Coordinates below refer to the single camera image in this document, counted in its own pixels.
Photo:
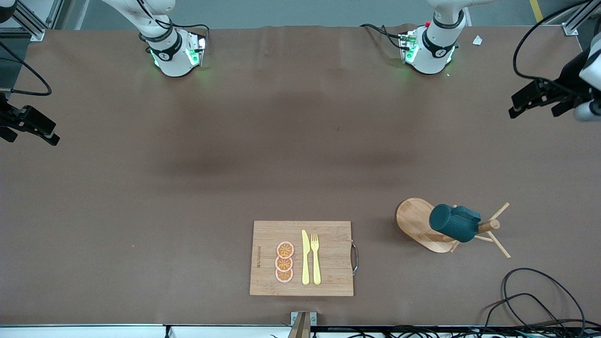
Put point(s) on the brown table cover mat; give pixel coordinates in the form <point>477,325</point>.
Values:
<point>188,188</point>

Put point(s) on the yellow plastic fork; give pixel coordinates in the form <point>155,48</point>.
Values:
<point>316,263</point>

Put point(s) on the silver table edge rail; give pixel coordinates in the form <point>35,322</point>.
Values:
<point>94,325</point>

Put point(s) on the orange slice toy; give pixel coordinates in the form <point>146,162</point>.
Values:
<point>284,276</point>
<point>283,264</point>
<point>285,249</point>

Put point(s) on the metal bracket with wooden post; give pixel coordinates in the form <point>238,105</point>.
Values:
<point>303,324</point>

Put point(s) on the aluminium frame profile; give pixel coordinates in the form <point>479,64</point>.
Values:
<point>30,26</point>
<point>572,28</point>

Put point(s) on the wooden mug tree stand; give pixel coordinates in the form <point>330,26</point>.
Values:
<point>415,220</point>

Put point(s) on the bamboo cutting board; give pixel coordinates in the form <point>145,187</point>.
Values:
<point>333,244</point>

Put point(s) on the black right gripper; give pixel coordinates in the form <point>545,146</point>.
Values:
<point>6,116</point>

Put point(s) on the white paper scrap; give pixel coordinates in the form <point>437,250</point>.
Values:
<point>477,40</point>

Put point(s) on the yellow plastic knife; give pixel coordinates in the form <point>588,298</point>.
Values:
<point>305,258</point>

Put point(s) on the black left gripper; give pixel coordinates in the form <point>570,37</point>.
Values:
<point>569,76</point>

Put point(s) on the dark teal ribbed cup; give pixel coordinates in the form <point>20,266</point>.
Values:
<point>450,223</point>

